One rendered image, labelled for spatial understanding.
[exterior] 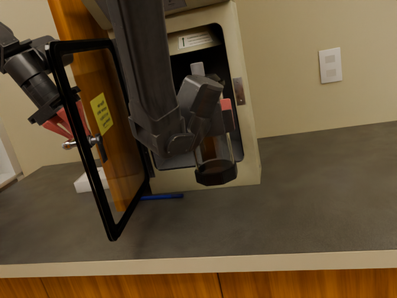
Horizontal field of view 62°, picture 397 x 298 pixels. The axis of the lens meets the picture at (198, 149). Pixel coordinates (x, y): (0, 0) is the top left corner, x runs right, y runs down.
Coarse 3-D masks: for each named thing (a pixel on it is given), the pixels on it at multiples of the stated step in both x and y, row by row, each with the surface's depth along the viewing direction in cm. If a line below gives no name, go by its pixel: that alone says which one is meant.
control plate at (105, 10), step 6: (96, 0) 74; (102, 0) 74; (174, 0) 74; (180, 0) 74; (102, 6) 76; (168, 6) 76; (174, 6) 76; (180, 6) 76; (186, 6) 76; (108, 12) 77; (108, 18) 79
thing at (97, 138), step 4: (92, 136) 65; (96, 136) 64; (100, 136) 65; (92, 140) 64; (96, 140) 64; (100, 140) 65; (92, 144) 65; (100, 144) 65; (100, 148) 65; (104, 148) 66; (100, 152) 65; (104, 152) 66; (104, 156) 66; (104, 160) 66
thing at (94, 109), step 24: (48, 48) 56; (72, 72) 62; (96, 72) 72; (96, 96) 70; (120, 96) 83; (72, 120) 59; (96, 120) 69; (120, 120) 81; (96, 144) 67; (120, 144) 79; (120, 168) 76; (120, 192) 74; (120, 216) 72
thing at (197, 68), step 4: (192, 64) 71; (196, 64) 71; (200, 64) 71; (192, 68) 72; (196, 68) 71; (200, 68) 71; (192, 72) 72; (196, 72) 71; (200, 72) 71; (204, 76) 70; (208, 76) 70; (212, 76) 70; (216, 76) 71; (216, 80) 70
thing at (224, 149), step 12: (228, 132) 75; (204, 144) 73; (216, 144) 73; (228, 144) 75; (204, 156) 74; (216, 156) 73; (228, 156) 75; (204, 168) 75; (216, 168) 74; (228, 168) 75
